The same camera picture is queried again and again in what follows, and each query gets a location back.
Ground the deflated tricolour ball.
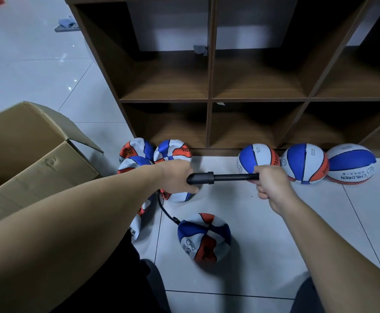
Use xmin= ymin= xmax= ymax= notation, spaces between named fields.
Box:
xmin=129 ymin=194 xmax=155 ymax=243
xmin=117 ymin=156 xmax=154 ymax=175
xmin=153 ymin=139 xmax=192 ymax=163
xmin=159 ymin=189 xmax=194 ymax=203
xmin=119 ymin=137 xmax=155 ymax=164

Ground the black pump hose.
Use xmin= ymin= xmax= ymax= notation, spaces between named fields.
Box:
xmin=157 ymin=191 xmax=181 ymax=225

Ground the person's right leg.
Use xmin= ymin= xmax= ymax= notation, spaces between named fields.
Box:
xmin=289 ymin=277 xmax=317 ymax=313

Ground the person's left leg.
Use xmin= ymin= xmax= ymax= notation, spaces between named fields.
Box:
xmin=51 ymin=230 xmax=172 ymax=313

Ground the brown wooden cubby shelf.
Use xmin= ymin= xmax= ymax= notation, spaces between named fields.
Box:
xmin=63 ymin=0 xmax=380 ymax=158

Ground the half inflated tricolour ball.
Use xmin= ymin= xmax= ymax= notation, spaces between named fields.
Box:
xmin=177 ymin=213 xmax=232 ymax=266

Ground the blue cloth on grey mat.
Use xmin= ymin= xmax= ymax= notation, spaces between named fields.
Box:
xmin=55 ymin=15 xmax=80 ymax=32

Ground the person's right forearm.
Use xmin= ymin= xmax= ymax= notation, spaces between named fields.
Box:
xmin=279 ymin=197 xmax=380 ymax=313

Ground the person's left forearm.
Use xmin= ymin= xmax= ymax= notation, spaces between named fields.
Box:
xmin=0 ymin=164 xmax=163 ymax=313

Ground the person's left hand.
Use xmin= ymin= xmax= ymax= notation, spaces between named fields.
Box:
xmin=156 ymin=159 xmax=200 ymax=195

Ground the black hand air pump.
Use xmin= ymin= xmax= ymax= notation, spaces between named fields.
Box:
xmin=186 ymin=171 xmax=260 ymax=185

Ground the person's right hand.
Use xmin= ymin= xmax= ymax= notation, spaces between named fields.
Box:
xmin=253 ymin=165 xmax=297 ymax=216

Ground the open cardboard box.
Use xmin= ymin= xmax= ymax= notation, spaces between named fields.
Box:
xmin=0 ymin=101 xmax=104 ymax=230

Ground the person's leg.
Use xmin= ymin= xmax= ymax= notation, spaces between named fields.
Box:
xmin=51 ymin=230 xmax=172 ymax=313
xmin=289 ymin=277 xmax=317 ymax=313

